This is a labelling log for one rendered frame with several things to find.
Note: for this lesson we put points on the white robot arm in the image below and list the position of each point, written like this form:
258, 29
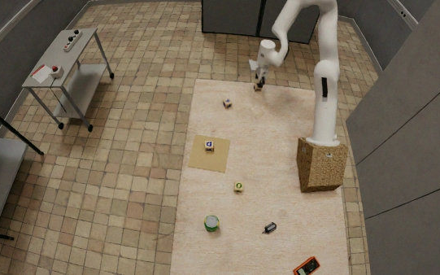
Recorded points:
325, 72

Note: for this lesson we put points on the green and yellow striped drink can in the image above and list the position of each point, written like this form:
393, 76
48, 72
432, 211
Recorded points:
211, 222

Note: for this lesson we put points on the tan flat mat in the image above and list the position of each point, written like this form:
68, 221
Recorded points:
215, 160

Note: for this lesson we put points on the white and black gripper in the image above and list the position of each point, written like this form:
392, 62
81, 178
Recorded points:
261, 73

